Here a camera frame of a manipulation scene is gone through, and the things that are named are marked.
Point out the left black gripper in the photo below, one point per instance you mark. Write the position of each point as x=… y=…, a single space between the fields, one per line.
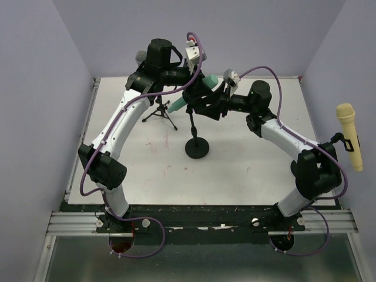
x=198 y=89

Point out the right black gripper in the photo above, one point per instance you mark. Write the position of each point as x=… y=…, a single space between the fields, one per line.
x=221 y=105

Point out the teal microphone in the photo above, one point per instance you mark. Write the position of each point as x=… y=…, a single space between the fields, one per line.
x=211 y=81

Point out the black round-base mic stand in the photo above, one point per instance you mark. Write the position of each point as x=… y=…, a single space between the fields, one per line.
x=196 y=147

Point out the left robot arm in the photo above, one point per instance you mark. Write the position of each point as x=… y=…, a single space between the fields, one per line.
x=155 y=76

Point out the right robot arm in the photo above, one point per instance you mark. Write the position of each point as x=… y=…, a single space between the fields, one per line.
x=313 y=165

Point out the black tripod mic stand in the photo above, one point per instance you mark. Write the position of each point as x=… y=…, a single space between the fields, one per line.
x=161 y=111

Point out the black microphone silver grille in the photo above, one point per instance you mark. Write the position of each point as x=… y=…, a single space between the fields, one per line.
x=140 y=57

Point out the right black round-base stand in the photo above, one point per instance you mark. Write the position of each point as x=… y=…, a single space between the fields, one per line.
x=294 y=169

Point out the cream microphone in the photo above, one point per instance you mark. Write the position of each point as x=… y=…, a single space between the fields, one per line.
x=345 y=114

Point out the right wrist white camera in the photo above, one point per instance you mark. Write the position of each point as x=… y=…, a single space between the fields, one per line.
x=232 y=78

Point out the wrist white camera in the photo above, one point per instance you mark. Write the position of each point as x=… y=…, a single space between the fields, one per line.
x=232 y=78
x=192 y=54

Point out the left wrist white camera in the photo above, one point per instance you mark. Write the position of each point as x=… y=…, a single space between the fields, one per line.
x=192 y=54

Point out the black mounting rail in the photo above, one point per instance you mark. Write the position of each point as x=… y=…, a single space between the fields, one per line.
x=198 y=224

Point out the aluminium frame rail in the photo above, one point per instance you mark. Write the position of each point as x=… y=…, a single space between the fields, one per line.
x=79 y=221

